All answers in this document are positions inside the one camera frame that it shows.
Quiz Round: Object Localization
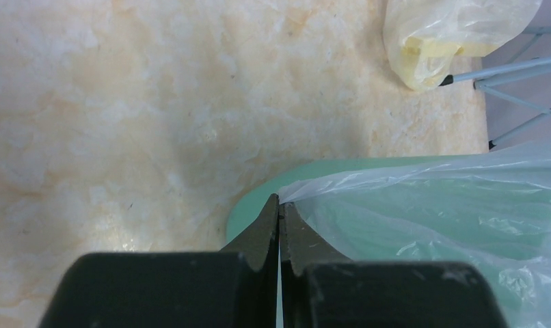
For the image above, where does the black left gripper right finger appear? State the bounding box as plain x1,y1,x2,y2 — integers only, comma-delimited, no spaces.
280,203,507,327

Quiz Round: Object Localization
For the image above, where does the blue plastic trash bag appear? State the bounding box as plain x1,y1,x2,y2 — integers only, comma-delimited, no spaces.
278,135,551,328

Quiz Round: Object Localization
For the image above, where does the green plastic trash bin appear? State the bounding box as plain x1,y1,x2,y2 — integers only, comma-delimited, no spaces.
226,155,551,313

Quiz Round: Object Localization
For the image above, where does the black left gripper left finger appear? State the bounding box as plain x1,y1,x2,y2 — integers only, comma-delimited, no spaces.
40,195,279,327

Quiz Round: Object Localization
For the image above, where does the clear yellow plastic bag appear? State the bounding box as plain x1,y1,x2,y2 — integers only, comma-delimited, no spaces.
383,0,541,92

